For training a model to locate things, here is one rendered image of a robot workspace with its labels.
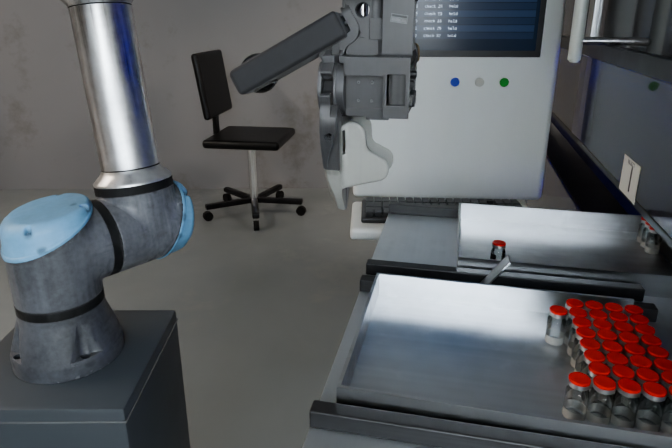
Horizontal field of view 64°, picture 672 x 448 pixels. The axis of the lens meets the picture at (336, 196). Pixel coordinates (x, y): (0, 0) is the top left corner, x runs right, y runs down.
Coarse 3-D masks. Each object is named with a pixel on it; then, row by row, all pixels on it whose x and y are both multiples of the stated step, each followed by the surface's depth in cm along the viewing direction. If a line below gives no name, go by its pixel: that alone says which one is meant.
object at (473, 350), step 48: (384, 288) 78; (432, 288) 76; (480, 288) 75; (528, 288) 74; (384, 336) 68; (432, 336) 68; (480, 336) 68; (528, 336) 68; (384, 384) 60; (432, 384) 60; (480, 384) 60; (528, 384) 60; (576, 432) 50; (624, 432) 49
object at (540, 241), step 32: (480, 224) 105; (512, 224) 105; (544, 224) 104; (576, 224) 103; (608, 224) 102; (480, 256) 91; (512, 256) 91; (544, 256) 91; (576, 256) 91; (608, 256) 91; (640, 256) 91
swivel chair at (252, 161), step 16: (208, 64) 331; (208, 80) 329; (224, 80) 355; (208, 96) 327; (224, 96) 353; (208, 112) 326; (224, 128) 363; (240, 128) 363; (256, 128) 363; (272, 128) 363; (288, 128) 363; (208, 144) 329; (224, 144) 327; (240, 144) 326; (256, 144) 325; (272, 144) 323; (256, 160) 354; (256, 176) 356; (240, 192) 371; (256, 192) 359; (272, 192) 378; (208, 208) 347; (256, 208) 341; (304, 208) 359; (256, 224) 332
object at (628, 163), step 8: (624, 160) 89; (632, 160) 85; (624, 168) 89; (640, 168) 82; (624, 176) 89; (632, 176) 85; (624, 184) 88; (632, 184) 85; (624, 192) 88; (632, 192) 84; (632, 200) 84
